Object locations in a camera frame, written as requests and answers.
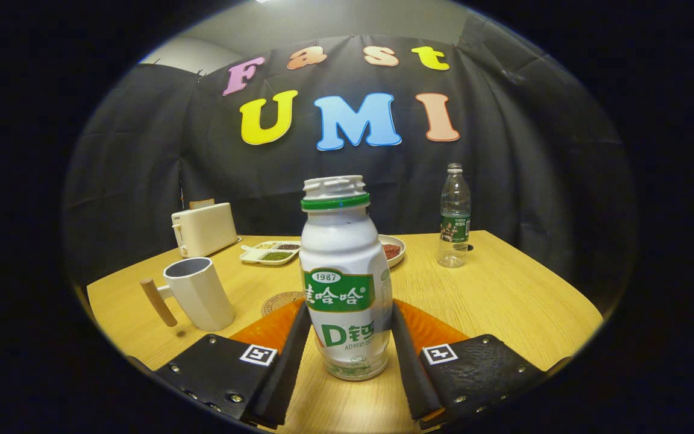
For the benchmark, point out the small white spoon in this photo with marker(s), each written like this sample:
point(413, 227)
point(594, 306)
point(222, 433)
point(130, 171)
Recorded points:
point(250, 248)

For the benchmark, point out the bread slice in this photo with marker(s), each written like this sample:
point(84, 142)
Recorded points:
point(202, 204)

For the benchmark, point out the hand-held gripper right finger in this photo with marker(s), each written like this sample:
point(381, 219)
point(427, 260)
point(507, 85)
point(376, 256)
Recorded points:
point(407, 367)

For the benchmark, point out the round cork coaster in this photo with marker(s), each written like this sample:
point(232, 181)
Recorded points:
point(278, 301)

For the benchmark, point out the black backdrop cloth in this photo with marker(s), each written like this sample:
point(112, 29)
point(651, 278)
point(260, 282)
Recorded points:
point(142, 181)

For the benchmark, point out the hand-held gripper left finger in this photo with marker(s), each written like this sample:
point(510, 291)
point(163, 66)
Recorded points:
point(290, 367)

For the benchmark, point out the cream toaster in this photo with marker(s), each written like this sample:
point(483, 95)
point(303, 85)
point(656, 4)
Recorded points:
point(205, 229)

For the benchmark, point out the white divided bean dish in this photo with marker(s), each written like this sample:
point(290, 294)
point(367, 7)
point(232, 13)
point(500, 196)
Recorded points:
point(253, 257)

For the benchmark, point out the round beige plate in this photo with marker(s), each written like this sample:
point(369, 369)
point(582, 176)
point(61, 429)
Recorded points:
point(401, 244)

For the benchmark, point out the white juice bottle green label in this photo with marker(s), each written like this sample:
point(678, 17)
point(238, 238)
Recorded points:
point(341, 247)

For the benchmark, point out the wooden table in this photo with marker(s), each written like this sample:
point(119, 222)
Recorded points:
point(503, 301)

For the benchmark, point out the clear plastic water bottle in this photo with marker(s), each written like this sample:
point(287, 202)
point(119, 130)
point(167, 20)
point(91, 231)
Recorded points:
point(454, 229)

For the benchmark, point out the red meat slices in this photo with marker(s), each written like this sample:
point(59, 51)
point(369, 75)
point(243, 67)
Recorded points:
point(391, 251)

